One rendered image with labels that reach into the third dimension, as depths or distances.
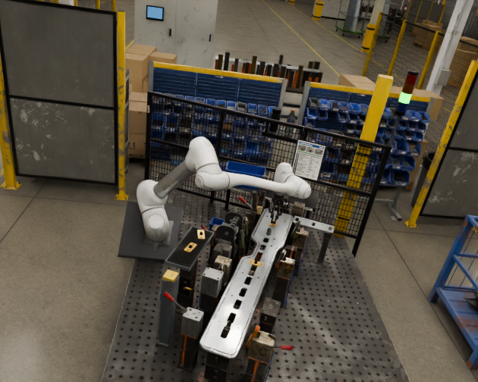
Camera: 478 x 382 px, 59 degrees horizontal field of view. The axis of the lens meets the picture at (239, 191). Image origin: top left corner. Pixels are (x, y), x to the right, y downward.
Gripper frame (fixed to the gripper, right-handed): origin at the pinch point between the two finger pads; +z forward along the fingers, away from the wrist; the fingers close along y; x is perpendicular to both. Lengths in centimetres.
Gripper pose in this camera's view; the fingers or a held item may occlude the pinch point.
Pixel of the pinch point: (274, 218)
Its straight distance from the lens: 292.3
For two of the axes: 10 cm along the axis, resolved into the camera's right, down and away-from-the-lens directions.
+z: -1.3, 8.7, 4.7
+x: 2.9, -4.2, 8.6
